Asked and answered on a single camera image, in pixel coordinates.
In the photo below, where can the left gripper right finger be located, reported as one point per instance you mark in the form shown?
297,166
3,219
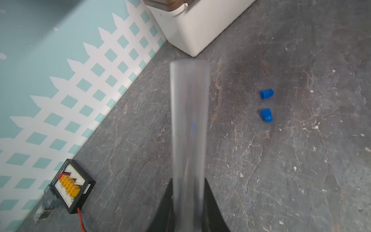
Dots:
212,218

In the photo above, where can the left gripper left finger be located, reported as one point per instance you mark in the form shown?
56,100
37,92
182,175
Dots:
163,221

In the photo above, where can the brown lid storage box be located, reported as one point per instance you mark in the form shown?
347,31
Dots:
192,25

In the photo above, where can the clear test tube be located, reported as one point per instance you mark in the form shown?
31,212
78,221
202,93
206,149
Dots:
190,83

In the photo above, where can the black board yellow connectors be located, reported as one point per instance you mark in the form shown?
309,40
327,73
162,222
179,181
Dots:
72,184

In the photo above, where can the blue stopper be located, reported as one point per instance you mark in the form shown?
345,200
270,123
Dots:
266,114
265,94

